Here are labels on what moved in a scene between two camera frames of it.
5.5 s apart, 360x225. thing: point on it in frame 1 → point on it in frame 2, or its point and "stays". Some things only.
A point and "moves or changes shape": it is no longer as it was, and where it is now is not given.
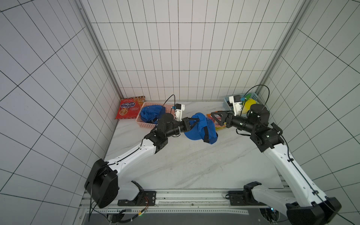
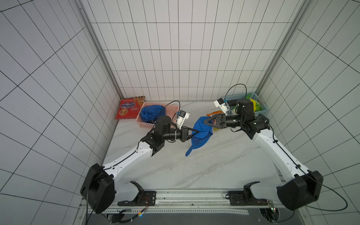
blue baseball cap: (204, 130) moves or changes shape
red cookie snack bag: (130, 108) stays
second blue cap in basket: (150, 114) stays
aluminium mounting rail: (181, 202) stays
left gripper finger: (194, 119) → (188, 137)
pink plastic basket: (168, 109) stays
